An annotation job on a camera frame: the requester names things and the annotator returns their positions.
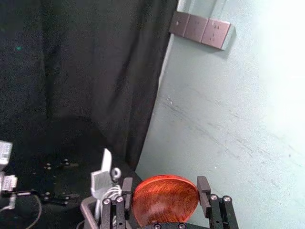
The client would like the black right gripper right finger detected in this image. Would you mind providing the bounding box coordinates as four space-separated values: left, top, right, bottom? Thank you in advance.
197 176 240 229

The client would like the thin dark cable silver plug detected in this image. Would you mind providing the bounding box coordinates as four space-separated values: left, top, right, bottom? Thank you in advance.
0 175 43 228

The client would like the white plastic piece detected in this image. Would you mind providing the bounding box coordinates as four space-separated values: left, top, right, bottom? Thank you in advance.
90 148 122 220

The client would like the grey wall socket plate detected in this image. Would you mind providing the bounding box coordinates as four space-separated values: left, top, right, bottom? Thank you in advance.
169 10 237 52

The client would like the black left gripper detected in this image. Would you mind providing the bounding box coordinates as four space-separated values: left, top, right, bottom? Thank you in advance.
0 140 81 215

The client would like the black table cloth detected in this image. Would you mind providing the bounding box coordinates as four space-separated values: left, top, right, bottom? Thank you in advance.
0 0 180 229

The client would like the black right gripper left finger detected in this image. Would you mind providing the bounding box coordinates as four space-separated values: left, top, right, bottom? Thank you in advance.
99 177 133 229

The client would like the small silver ring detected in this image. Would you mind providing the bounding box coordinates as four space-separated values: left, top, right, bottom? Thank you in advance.
110 167 122 181

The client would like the orange round disc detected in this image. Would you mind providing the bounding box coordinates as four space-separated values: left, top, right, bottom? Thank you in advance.
131 175 200 227

